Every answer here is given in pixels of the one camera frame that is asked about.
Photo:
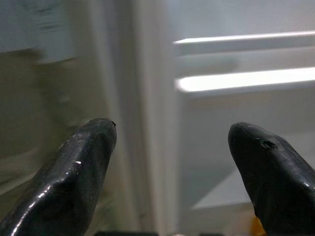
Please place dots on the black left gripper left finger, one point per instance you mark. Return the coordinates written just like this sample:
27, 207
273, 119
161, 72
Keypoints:
73, 177

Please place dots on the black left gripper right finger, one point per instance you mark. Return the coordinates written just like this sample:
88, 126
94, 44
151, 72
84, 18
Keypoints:
275, 177

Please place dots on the silver single-door fridge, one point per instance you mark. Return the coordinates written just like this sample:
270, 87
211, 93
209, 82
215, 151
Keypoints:
147, 73

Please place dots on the white fridge shelf rail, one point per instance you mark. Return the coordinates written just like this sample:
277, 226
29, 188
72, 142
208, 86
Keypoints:
246, 82

